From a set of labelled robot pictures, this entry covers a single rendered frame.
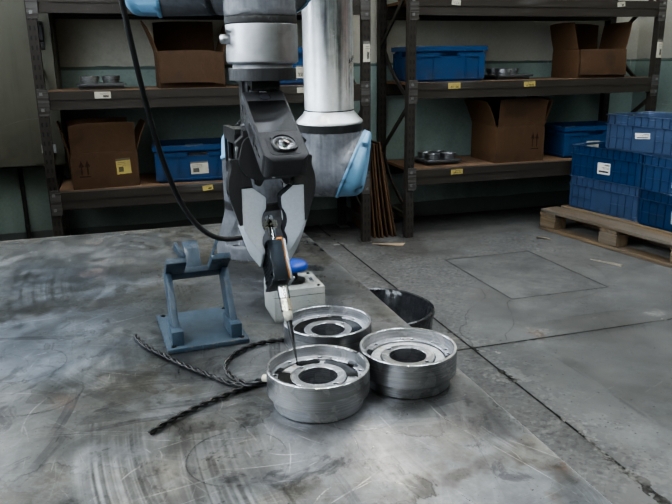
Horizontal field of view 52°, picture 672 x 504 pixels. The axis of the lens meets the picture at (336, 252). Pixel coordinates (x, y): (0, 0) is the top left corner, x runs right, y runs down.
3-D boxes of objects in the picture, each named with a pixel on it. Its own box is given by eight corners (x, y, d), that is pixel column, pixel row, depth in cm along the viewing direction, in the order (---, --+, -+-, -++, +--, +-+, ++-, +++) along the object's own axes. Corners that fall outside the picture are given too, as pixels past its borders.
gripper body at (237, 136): (287, 172, 82) (284, 67, 78) (309, 184, 74) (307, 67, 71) (223, 176, 79) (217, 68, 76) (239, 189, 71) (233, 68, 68)
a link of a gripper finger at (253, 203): (253, 255, 81) (257, 177, 79) (266, 269, 76) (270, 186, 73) (227, 256, 80) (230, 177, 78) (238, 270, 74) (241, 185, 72)
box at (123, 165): (153, 185, 405) (148, 120, 395) (64, 191, 387) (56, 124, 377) (144, 175, 440) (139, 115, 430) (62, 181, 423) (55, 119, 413)
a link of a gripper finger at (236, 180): (265, 223, 76) (270, 144, 74) (270, 226, 74) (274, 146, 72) (223, 223, 74) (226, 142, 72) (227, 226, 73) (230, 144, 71)
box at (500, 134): (554, 160, 480) (558, 96, 468) (487, 164, 465) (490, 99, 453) (520, 153, 520) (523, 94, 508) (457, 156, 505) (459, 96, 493)
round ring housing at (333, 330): (299, 331, 89) (298, 302, 88) (379, 338, 87) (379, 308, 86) (272, 365, 80) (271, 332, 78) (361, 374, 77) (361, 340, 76)
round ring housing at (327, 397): (379, 384, 75) (379, 349, 73) (355, 433, 65) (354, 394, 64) (288, 374, 77) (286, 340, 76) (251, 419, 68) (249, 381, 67)
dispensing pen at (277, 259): (288, 359, 70) (259, 209, 75) (279, 367, 74) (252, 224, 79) (308, 356, 71) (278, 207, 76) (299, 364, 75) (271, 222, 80)
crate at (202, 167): (235, 170, 455) (234, 136, 449) (242, 179, 420) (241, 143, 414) (154, 174, 443) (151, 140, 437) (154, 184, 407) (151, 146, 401)
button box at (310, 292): (326, 317, 94) (325, 283, 93) (275, 323, 92) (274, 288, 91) (310, 298, 102) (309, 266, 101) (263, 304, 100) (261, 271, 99)
